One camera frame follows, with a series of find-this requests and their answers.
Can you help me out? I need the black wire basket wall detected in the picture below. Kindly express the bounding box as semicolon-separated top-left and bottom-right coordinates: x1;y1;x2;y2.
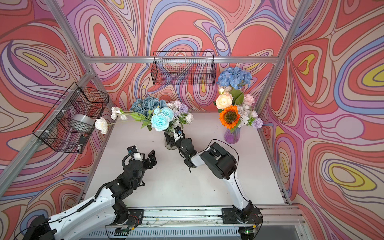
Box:
33;83;109;154
151;50;217;86

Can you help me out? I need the pastel mixed flower bouquet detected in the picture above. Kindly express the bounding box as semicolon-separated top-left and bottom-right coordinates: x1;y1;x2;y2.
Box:
238;105;264;129

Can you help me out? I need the silver tape roll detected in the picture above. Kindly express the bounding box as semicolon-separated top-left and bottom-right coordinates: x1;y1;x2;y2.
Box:
70;114;95;133

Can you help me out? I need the cream peach rose bunch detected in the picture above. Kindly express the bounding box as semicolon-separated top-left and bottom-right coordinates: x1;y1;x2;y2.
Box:
214;87;234;110

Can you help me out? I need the black wire basket left wall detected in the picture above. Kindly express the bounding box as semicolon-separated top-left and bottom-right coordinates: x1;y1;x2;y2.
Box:
33;83;109;154

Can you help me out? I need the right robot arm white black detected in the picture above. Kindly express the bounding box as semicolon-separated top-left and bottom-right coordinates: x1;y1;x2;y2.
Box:
174;128;263;226

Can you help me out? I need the small pastel flower spray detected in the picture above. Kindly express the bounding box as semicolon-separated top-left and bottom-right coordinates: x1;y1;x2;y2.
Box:
167;101;194;128

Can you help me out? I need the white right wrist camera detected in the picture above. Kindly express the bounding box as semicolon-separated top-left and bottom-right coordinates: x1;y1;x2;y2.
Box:
174;126;185;142

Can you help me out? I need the pink peony flower stem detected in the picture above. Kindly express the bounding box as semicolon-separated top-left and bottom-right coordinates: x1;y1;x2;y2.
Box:
243;94;255;107

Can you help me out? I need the blue hydrangea flower stem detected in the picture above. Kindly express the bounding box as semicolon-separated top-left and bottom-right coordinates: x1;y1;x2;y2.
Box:
217;67;252;90

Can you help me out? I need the black wire basket back wall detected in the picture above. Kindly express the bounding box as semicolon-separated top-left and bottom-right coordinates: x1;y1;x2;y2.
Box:
151;50;217;86

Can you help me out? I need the purple ribbed glass vase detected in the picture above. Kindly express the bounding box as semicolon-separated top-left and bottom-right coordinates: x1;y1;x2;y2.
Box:
224;128;241;145

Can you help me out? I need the orange flower green leaves stem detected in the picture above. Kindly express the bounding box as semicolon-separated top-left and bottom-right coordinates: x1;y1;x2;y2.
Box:
219;106;241;133

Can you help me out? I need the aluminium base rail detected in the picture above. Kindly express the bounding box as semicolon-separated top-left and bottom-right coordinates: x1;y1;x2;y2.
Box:
53;205;301;240

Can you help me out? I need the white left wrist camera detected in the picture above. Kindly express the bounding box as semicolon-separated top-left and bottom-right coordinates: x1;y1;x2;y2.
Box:
125;146;145;162

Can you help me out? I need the clear ribbed glass vase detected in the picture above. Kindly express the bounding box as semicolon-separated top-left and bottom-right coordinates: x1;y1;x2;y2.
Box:
164;131;177;150

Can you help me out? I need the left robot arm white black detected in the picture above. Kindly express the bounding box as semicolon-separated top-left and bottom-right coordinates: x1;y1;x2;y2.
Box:
23;146;157;240

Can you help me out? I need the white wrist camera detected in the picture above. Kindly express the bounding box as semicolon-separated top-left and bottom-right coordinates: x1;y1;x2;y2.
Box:
174;126;185;142
125;146;145;162

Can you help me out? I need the teal succulent flower bunch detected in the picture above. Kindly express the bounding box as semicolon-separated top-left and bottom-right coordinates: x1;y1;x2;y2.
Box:
130;97;167;116

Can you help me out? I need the white poppy flower stem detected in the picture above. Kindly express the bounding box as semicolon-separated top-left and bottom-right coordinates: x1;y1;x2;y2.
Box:
94;107;150;135

